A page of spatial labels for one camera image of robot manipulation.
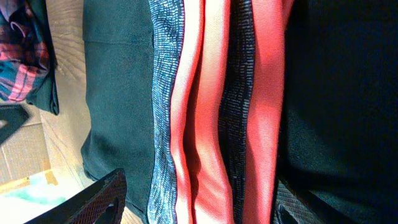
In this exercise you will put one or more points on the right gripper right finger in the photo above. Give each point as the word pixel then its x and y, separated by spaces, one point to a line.
pixel 295 206

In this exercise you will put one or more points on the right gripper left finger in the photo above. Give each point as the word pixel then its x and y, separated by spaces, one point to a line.
pixel 101 203

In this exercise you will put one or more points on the black leggings with red waistband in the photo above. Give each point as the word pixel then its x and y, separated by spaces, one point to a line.
pixel 205 104

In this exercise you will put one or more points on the cardboard box beside table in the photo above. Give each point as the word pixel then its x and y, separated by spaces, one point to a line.
pixel 25 160

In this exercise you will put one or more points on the red navy plaid garment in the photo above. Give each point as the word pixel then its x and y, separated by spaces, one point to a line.
pixel 25 59

